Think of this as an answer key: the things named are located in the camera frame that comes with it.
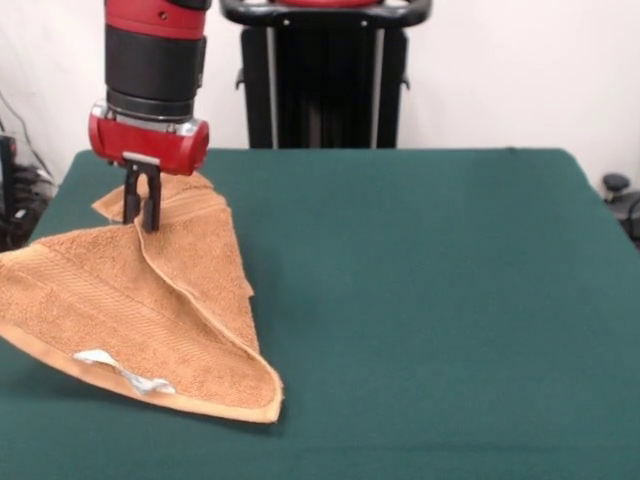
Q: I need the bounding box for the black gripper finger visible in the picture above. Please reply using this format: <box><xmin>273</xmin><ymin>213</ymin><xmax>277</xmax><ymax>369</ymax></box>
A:
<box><xmin>141</xmin><ymin>168</ymin><xmax>163</xmax><ymax>233</ymax></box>
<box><xmin>121</xmin><ymin>163</ymin><xmax>143</xmax><ymax>225</ymax></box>

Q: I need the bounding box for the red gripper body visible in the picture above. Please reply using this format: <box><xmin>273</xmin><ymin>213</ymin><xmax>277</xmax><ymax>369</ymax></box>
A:
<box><xmin>87</xmin><ymin>108</ymin><xmax>211</xmax><ymax>178</ymax></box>

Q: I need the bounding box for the orange terry towel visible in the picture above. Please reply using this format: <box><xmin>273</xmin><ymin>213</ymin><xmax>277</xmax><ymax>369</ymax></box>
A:
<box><xmin>0</xmin><ymin>171</ymin><xmax>286</xmax><ymax>426</ymax></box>

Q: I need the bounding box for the black electronics box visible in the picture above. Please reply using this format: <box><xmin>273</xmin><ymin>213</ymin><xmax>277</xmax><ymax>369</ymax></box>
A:
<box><xmin>0</xmin><ymin>133</ymin><xmax>19</xmax><ymax>251</ymax></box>

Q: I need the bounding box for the dark green table cloth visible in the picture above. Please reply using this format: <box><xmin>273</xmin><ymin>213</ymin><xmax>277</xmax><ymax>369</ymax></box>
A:
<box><xmin>0</xmin><ymin>146</ymin><xmax>640</xmax><ymax>480</ymax></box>

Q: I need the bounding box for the black office chair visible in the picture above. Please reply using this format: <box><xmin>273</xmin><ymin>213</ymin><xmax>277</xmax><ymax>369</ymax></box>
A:
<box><xmin>601</xmin><ymin>172</ymin><xmax>640</xmax><ymax>251</ymax></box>

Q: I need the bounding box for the black cable bundle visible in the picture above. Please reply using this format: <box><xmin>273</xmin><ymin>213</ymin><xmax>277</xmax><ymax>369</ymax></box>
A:
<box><xmin>10</xmin><ymin>163</ymin><xmax>57</xmax><ymax>236</ymax></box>

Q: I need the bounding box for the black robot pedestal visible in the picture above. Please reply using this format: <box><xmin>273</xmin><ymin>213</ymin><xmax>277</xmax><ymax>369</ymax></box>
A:
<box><xmin>218</xmin><ymin>0</ymin><xmax>432</xmax><ymax>150</ymax></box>

